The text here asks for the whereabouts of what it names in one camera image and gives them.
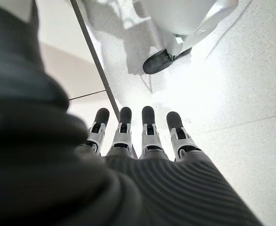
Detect wide glossy white cabinet door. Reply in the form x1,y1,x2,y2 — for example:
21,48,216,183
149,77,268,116
68,90,119,123

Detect narrow glossy white cabinet door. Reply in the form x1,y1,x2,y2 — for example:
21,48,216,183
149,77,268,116
35,0,110,101

